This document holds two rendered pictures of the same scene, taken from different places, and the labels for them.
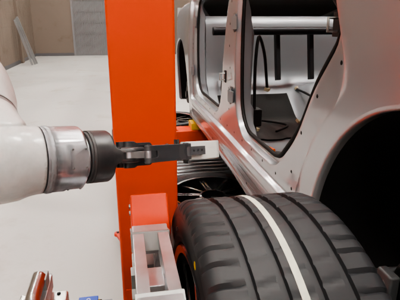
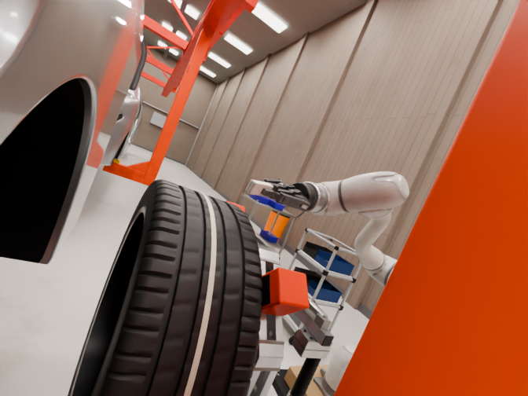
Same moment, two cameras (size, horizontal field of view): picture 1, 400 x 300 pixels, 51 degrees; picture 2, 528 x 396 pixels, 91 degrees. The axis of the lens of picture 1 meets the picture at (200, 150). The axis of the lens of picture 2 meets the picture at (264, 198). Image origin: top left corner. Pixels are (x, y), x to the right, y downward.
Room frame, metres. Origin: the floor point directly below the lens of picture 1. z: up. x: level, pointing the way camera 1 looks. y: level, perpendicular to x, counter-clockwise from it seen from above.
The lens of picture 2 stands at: (1.24, -0.16, 1.27)
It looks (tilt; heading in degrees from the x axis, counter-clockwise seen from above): 3 degrees down; 163
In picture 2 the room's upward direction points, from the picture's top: 23 degrees clockwise
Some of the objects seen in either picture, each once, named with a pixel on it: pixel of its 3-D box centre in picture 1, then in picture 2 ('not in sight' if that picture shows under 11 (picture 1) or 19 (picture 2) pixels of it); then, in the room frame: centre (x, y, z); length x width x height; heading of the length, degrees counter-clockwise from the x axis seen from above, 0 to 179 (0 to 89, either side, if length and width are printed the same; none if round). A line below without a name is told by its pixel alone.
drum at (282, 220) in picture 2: not in sight; (274, 227); (-4.43, 2.16, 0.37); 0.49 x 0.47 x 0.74; 101
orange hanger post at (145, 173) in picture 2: not in sight; (159, 100); (-2.98, -0.88, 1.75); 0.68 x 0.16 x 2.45; 101
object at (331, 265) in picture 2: not in sight; (313, 286); (-0.97, 1.39, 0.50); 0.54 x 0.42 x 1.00; 11
